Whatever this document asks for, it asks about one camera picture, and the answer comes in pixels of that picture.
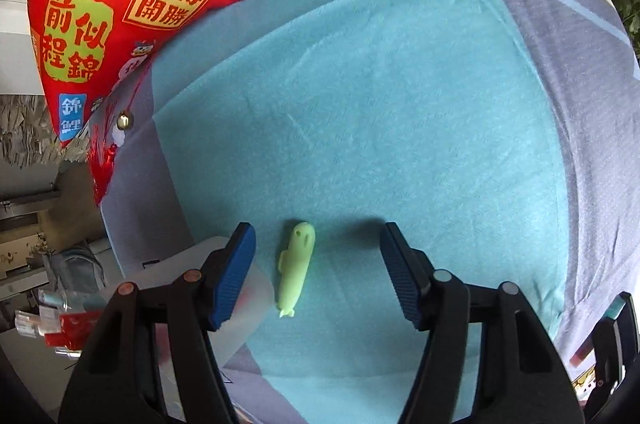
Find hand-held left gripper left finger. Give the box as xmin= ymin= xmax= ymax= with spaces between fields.
xmin=59 ymin=222 xmax=257 ymax=424

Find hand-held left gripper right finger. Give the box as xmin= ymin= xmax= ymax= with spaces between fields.
xmin=379 ymin=222 xmax=583 ymax=424

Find translucent plastic cup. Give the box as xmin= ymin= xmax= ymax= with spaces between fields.
xmin=120 ymin=236 xmax=275 ymax=370

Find light green fish pen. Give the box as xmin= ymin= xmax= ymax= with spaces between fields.
xmin=276 ymin=221 xmax=317 ymax=319

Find grey backpack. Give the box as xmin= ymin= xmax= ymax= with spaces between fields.
xmin=40 ymin=244 xmax=108 ymax=295

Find red tassel charm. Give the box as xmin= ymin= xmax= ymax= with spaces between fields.
xmin=87 ymin=68 xmax=151 ymax=207

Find tall stack of papers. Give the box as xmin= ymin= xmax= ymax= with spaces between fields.
xmin=0 ymin=96 xmax=66 ymax=165

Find red pyramid pillow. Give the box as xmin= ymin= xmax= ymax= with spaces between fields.
xmin=27 ymin=0 xmax=265 ymax=147

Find green leafy plant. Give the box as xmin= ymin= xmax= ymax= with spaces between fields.
xmin=612 ymin=0 xmax=640 ymax=54

